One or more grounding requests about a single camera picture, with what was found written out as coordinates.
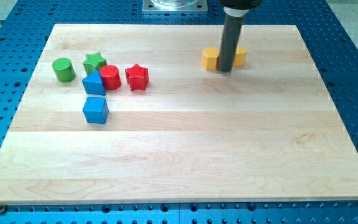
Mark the black robot arm end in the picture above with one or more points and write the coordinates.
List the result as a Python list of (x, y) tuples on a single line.
[(241, 4)]

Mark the red cylinder block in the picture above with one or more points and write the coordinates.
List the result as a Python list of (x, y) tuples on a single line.
[(110, 77)]

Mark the red star block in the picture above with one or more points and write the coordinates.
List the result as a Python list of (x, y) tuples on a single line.
[(137, 77)]

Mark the blue triangle block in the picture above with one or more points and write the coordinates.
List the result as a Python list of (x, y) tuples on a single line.
[(93, 84)]

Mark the light wooden board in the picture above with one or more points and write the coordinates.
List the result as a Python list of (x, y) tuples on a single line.
[(267, 131)]

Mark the green star block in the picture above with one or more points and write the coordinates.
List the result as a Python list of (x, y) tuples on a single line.
[(94, 62)]

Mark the blue cube block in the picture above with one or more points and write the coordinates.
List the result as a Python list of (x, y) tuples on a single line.
[(96, 110)]

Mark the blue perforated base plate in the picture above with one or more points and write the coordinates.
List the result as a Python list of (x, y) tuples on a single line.
[(26, 29)]

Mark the green cylinder block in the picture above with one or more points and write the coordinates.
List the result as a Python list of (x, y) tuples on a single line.
[(63, 69)]

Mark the yellow hexagon block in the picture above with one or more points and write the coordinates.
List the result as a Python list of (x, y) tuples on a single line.
[(209, 58)]

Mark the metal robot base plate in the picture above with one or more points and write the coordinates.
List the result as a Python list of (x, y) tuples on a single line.
[(174, 5)]

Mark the yellow rounded block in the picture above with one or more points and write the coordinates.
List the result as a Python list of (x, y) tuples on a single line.
[(240, 57)]

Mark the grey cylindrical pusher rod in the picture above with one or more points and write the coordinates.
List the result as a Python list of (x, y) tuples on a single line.
[(233, 22)]

